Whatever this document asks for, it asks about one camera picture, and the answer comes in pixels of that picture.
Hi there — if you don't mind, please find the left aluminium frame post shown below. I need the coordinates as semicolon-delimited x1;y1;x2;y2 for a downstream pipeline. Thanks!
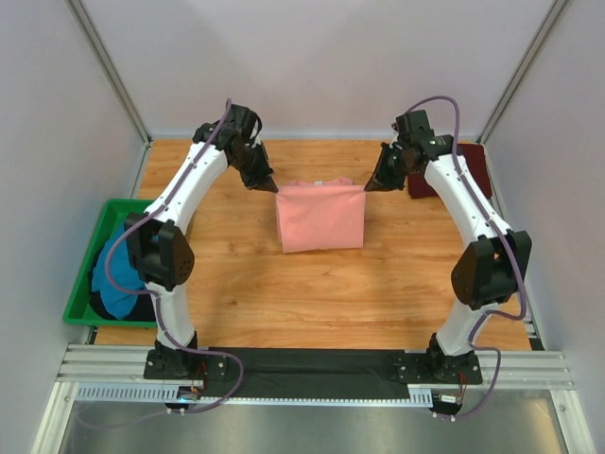
65;0;152;145

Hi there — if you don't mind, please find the green plastic bin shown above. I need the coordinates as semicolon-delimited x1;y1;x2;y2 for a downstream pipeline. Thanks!
63;199;156;328

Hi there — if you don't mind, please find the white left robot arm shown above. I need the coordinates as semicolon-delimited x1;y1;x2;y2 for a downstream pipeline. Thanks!
123;103;278;380

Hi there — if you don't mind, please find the aluminium frame post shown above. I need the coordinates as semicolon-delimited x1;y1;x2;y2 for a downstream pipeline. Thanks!
475;0;572;145
65;0;152;145

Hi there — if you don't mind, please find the folded maroon t-shirt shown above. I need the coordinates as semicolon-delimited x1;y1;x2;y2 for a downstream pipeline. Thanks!
407;142;493;200

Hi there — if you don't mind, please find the blue t-shirt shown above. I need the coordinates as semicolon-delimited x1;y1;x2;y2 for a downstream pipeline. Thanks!
90;231;147;321

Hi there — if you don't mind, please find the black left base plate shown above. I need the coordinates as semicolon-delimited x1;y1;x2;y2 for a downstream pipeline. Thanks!
143;344;229;381

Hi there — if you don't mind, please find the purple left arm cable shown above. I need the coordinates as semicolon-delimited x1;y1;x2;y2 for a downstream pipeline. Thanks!
75;97;247;430

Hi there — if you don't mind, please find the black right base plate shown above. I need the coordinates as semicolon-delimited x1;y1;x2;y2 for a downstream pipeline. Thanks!
392;352;483;385

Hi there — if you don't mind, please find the pink t-shirt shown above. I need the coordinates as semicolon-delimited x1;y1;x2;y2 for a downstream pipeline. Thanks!
275;177;366;253

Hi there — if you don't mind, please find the right aluminium frame post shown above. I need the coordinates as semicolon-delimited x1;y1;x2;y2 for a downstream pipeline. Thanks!
475;0;572;145

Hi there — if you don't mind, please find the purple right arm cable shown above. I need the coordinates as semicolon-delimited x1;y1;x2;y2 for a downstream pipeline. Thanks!
406;96;529;424

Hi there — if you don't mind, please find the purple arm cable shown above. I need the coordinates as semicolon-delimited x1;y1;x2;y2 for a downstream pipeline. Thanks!
75;97;247;430
406;96;529;424

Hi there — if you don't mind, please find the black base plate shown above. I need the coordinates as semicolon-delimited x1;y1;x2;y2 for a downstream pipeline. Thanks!
392;352;483;385
143;344;229;381

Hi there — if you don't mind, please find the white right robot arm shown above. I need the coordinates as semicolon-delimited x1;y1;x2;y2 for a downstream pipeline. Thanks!
364;110;532;384

